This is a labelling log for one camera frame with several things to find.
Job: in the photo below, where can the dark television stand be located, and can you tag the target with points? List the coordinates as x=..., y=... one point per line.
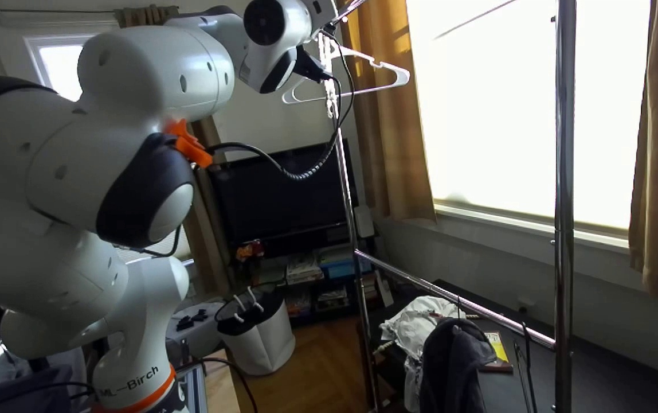
x=297, y=283

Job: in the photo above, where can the pale grey storage box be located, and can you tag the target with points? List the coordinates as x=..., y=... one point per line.
x=193, y=345

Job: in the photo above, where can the white plastic coat hanger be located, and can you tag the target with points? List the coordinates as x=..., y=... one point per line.
x=403, y=76

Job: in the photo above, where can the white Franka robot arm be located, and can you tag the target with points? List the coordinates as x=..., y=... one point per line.
x=76, y=152

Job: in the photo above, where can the metal garment rack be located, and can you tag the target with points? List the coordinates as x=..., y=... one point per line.
x=564, y=190

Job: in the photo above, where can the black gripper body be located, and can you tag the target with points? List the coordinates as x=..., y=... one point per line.
x=312, y=64

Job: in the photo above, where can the black flat television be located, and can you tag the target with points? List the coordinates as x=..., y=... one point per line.
x=284, y=206

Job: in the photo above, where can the small toy figurine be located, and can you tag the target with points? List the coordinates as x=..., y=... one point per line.
x=248, y=251

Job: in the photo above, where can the small white framed window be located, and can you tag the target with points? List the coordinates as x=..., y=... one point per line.
x=60, y=69

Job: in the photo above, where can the dark hanging garment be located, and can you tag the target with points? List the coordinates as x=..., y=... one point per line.
x=456, y=368

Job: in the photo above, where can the large white framed window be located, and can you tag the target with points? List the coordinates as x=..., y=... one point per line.
x=496, y=115

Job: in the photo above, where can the yellow box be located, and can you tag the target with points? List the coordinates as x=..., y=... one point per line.
x=498, y=350

